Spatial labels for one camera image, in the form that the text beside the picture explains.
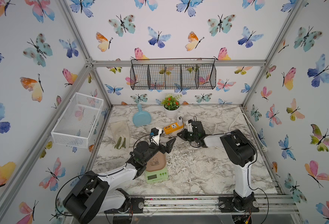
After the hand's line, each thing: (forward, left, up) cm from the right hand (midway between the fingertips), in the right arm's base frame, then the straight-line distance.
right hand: (177, 133), depth 98 cm
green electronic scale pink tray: (-27, +12, 0) cm, 29 cm away
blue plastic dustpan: (+15, +29, -4) cm, 33 cm away
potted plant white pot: (+17, +5, +1) cm, 17 cm away
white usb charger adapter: (+8, -2, +3) cm, 9 cm away
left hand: (-12, +4, +16) cm, 21 cm away
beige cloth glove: (+3, +42, -3) cm, 42 cm away
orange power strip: (+5, +5, -2) cm, 8 cm away
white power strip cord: (-18, -18, +21) cm, 33 cm away
